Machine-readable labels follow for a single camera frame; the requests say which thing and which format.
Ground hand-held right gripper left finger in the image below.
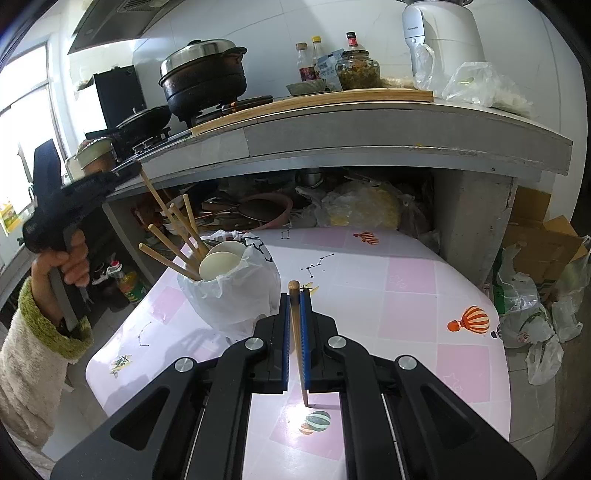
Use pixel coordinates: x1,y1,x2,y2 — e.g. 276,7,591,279
51,292,293,480

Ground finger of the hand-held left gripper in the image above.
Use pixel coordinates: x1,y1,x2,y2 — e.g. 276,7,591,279
108,162,144,185

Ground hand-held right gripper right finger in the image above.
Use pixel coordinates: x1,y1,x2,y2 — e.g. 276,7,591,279
300,291,539,480

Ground white plastic bag liner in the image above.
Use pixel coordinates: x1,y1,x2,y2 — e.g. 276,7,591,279
177,229,282,343

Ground white plastic soup ladle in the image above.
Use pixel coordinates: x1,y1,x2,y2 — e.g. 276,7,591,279
198,251,242,281

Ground white plastic rice spoon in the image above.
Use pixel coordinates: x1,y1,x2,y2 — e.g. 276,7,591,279
205,240,247,264

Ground person's left hand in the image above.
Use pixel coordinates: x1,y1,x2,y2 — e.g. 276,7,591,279
32,231,89,319

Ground brown ceramic pot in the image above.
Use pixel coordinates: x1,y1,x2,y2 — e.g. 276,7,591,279
76,138,116,178

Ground black wok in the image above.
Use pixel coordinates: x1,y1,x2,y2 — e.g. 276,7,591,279
85,105,171,139

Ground window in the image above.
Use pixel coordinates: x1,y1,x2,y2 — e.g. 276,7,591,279
0,41,61,241

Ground cooking oil bottle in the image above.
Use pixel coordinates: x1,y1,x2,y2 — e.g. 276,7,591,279
107,261,148,305

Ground gas stove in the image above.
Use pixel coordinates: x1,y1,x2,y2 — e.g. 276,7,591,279
115,95,275,153

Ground black stockpot with steel lid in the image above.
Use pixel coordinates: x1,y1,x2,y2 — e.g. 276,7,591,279
158,39,249,116

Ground pink plastic basin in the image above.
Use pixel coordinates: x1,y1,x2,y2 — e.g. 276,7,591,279
240,194,294,232

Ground plastic bag of dried food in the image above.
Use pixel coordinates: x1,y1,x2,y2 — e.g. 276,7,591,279
321,182,402,229

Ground steel range hood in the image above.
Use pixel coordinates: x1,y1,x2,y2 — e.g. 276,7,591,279
68,0,171,55

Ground small steel pot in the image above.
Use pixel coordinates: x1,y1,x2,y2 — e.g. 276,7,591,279
295,168,324,188

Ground wooden cutting board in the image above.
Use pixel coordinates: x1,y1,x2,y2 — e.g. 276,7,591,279
191,88,435,134

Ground green print plastic bag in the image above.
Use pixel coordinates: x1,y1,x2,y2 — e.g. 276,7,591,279
494,244,555,347

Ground sauce bottles on counter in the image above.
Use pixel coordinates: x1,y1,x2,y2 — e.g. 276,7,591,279
318,50,345,79

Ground small white plastic bag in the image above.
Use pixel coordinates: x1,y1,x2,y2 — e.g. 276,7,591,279
526,339,565,386

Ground glass pickle jar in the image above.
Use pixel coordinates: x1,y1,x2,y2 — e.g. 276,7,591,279
335,48,382,90

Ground cardboard box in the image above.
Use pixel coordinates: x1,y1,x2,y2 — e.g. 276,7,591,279
501,187,589,301

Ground clear plastic bag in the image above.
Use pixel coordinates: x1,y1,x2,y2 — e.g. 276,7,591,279
413,44,444,90

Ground crumpled white plastic bag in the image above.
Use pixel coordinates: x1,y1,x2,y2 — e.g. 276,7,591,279
442,61,534,116

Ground white kitchen appliance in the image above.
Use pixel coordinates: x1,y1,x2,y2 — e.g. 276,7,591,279
402,0,485,88

